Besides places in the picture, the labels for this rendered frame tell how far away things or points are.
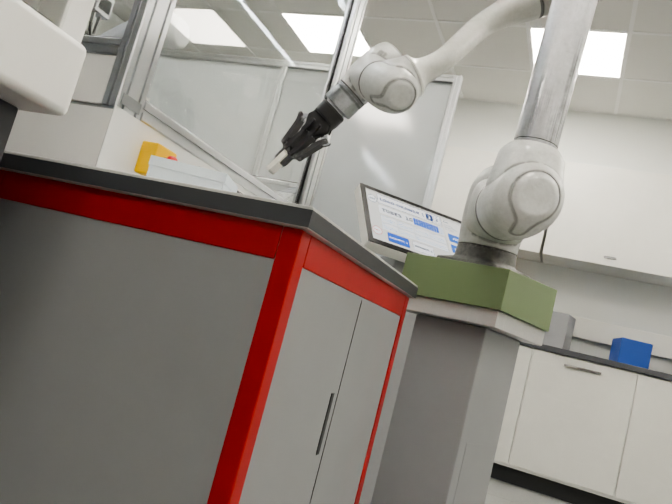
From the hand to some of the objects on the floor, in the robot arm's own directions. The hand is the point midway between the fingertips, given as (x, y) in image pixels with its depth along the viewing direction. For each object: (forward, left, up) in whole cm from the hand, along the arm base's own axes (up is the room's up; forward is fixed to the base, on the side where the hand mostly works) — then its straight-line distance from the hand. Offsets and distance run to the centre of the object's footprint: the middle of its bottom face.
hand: (278, 162), depth 167 cm
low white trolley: (-39, +33, -98) cm, 111 cm away
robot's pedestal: (-42, -39, -102) cm, 117 cm away
